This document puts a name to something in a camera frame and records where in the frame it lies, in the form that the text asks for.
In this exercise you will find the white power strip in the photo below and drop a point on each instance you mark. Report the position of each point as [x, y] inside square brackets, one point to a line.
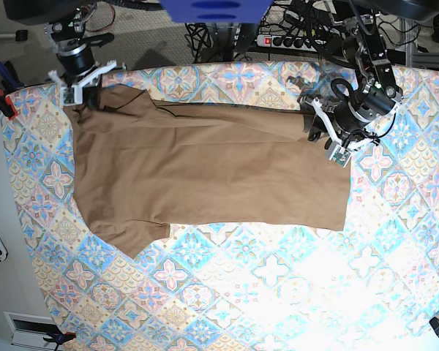
[288, 43]

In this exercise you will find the red black clamp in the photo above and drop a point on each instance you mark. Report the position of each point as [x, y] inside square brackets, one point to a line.
[6, 106]

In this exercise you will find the black corner clamp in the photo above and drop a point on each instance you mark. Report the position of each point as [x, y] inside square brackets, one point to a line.
[434, 323]

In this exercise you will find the orange black clamp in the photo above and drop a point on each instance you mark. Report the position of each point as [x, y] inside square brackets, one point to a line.
[54, 335]

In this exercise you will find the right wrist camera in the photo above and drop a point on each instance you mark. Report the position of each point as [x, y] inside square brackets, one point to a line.
[67, 96]

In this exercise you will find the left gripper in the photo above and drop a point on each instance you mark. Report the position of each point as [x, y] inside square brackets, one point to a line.
[341, 122]

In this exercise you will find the white framed device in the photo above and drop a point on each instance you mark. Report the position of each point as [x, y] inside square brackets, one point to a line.
[29, 331]

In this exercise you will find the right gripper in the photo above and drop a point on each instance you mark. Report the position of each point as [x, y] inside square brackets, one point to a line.
[84, 75]

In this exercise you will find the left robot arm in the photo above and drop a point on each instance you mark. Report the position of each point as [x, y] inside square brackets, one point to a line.
[365, 52]

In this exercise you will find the patterned tablecloth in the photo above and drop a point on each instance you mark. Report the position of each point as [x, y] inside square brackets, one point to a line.
[372, 286]

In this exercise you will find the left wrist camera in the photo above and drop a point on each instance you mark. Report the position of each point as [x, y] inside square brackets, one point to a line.
[338, 154]

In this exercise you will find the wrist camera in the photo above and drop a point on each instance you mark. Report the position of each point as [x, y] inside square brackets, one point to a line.
[338, 154]
[67, 96]

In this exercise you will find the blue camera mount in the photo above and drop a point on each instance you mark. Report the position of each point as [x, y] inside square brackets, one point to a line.
[216, 11]

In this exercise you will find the brown t-shirt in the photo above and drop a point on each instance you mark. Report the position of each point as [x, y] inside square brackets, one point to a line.
[142, 165]

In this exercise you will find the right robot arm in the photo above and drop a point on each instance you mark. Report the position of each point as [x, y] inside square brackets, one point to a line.
[68, 33]

